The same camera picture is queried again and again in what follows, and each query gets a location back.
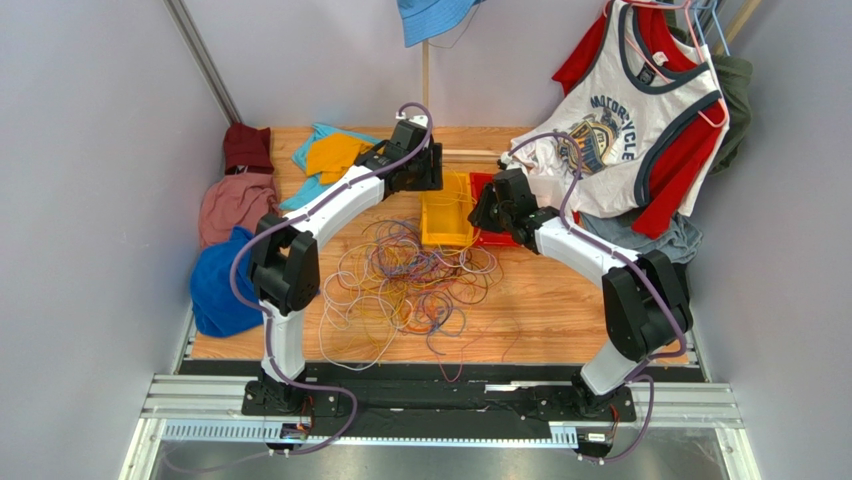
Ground pink clothes hanger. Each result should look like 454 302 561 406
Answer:
593 1 730 136

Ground grey denim shorts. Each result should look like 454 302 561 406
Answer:
576 210 704 264

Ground red plastic bin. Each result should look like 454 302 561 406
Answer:
467 172 517 247

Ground olive green garment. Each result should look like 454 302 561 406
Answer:
668 26 753 176

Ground white motorcycle tank top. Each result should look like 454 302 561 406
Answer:
511 0 731 220

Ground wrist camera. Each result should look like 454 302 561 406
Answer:
497 152 527 172
396 112 430 128

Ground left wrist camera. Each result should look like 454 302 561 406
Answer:
396 112 430 128

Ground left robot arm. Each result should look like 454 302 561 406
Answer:
234 114 443 414

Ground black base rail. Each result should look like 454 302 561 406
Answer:
176 359 637 441

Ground white plastic bin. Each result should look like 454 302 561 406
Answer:
528 175 566 210

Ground yellow cable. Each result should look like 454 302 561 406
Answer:
429 171 481 251

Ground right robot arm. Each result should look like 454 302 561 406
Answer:
468 170 693 417

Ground aluminium corner profile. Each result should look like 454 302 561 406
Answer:
163 0 242 124

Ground yellow plastic bin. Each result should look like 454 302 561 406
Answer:
420 172 474 247

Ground coloured cable pile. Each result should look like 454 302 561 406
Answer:
316 216 524 384

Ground blue cloth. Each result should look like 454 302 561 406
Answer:
189 226 263 338

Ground mustard yellow shirt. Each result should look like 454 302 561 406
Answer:
305 133 375 185

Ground pink cloth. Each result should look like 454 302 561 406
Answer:
198 172 280 248

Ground maroon cloth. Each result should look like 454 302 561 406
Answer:
223 122 274 175

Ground blue bucket hat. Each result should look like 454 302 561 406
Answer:
396 0 482 48

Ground wooden stand pole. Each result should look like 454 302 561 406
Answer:
421 39 520 164

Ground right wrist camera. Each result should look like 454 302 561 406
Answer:
497 152 527 172

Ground cyan shirt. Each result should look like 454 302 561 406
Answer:
280 123 380 210

